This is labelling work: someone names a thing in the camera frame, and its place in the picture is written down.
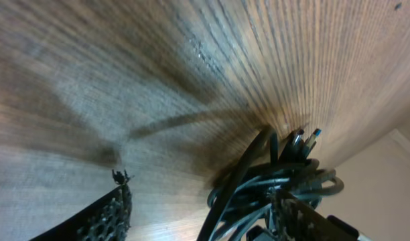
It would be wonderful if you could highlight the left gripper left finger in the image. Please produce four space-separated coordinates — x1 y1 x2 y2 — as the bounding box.
33 170 133 241

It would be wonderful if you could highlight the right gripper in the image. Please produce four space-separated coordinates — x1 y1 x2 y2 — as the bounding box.
326 215 372 241

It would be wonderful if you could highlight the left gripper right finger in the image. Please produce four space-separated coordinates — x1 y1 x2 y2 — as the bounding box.
272 189 356 241

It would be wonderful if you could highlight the black micro USB cable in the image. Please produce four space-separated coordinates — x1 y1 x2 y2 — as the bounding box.
196 125 276 241

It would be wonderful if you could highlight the black USB cable blue plug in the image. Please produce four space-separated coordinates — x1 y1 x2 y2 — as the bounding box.
206 128 345 241

